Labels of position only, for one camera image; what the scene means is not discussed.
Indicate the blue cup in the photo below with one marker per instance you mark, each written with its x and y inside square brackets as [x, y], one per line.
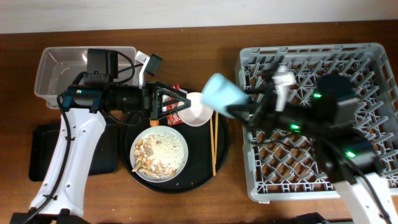
[219, 92]

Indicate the red snack wrapper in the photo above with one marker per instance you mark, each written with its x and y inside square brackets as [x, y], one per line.
[173, 119]

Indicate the grey dishwasher rack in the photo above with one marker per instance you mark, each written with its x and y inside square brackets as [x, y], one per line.
[283, 167]

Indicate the clear plastic bin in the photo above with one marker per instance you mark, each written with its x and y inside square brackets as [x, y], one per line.
[59, 66]

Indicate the black rectangular tray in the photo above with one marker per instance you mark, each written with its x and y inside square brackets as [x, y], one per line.
[44, 139]

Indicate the rice and food scraps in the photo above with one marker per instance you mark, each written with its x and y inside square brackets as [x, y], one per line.
[161, 154]

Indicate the black round tray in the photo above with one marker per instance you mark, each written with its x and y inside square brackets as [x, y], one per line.
[198, 170]

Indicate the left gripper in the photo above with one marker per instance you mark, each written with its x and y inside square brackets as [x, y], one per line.
[150, 109]

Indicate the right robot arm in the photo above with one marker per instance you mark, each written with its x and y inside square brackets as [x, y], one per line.
[342, 152]

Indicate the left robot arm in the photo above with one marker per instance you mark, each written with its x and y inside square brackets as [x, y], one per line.
[92, 96]

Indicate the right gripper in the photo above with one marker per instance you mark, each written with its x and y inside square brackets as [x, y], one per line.
[263, 107]

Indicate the orange carrot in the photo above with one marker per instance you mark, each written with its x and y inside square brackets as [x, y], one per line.
[154, 122]

